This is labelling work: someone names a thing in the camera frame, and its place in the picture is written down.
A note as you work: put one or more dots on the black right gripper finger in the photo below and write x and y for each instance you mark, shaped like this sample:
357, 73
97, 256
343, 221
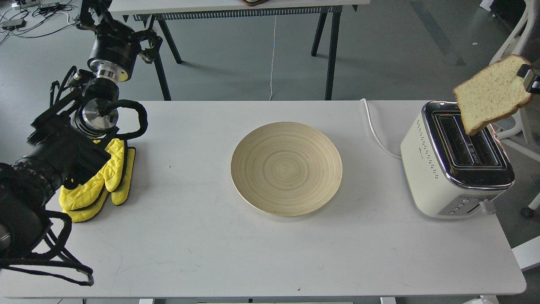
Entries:
530, 78

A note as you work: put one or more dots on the slice of toast bread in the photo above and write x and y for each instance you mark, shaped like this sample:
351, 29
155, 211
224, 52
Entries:
493, 94

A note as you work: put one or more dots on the white background table black legs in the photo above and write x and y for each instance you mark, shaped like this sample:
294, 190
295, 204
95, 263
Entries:
164, 10

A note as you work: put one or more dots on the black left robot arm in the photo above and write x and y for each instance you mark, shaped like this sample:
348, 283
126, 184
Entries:
69, 144

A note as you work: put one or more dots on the yellow oven mitt upper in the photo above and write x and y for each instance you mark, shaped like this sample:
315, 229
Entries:
108, 178

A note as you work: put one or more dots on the brown object on background table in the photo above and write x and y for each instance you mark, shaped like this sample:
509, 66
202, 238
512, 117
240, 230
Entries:
253, 2

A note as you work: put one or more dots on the cream white toaster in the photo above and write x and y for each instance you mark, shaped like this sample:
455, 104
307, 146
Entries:
450, 174

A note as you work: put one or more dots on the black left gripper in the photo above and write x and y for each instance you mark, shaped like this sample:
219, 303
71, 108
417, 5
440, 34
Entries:
113, 42

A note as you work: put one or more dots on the yellow oven mitt lower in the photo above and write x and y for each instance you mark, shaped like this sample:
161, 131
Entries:
118, 196

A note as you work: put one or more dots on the round bamboo plate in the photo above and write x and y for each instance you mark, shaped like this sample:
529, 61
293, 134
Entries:
286, 169

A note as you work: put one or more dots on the yellow oven mitt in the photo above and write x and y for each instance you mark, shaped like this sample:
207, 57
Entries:
118, 196
108, 178

